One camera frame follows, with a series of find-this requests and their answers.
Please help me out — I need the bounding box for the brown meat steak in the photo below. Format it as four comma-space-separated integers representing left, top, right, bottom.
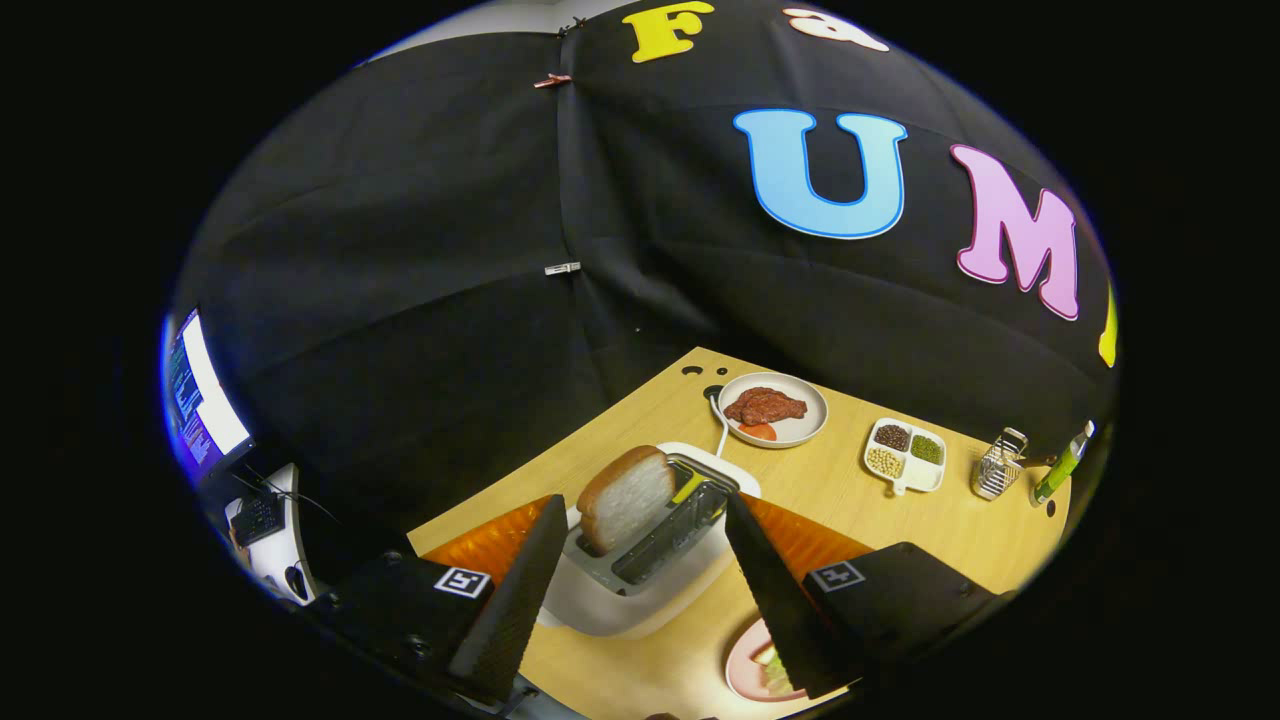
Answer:
724, 387, 808, 427

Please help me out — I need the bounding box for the computer monitor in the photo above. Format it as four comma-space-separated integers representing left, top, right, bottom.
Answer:
163, 308, 254, 486

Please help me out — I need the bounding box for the green lettuce leaf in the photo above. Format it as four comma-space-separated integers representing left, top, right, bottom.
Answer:
755, 645, 796, 698

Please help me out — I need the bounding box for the green label plastic bottle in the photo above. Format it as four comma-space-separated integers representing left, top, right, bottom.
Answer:
1030, 420, 1096, 507

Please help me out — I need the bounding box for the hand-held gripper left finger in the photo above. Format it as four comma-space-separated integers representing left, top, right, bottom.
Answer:
315, 494, 569, 704

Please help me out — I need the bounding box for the black backdrop cloth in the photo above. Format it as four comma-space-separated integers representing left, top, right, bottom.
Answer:
170, 0, 1119, 561

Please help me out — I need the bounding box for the plain bread slice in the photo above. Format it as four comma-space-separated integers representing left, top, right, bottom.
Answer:
576, 445, 677, 557

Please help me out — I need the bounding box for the pink plate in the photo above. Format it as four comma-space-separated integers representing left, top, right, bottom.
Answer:
725, 617, 851, 704

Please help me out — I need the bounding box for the white divided bean dish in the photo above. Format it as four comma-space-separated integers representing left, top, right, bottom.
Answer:
863, 417, 947, 497

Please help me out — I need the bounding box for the white toaster cable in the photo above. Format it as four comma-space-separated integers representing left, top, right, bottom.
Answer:
703, 385, 731, 459

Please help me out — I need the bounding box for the white side desk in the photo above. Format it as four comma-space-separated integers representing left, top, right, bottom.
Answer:
222, 462, 321, 606

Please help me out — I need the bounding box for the white toaster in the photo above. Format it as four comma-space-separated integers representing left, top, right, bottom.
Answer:
540, 441, 762, 641

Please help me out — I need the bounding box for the black keyboard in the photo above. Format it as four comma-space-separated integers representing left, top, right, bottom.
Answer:
230, 495, 286, 548

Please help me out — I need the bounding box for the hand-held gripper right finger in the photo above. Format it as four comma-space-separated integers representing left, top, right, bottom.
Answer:
724, 492, 1011, 701

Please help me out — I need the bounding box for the white plate with meat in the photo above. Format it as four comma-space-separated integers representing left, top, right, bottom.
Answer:
717, 372, 830, 449

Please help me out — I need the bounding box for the metal wire utensil holder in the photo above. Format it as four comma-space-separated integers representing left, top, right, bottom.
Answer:
971, 427, 1029, 501

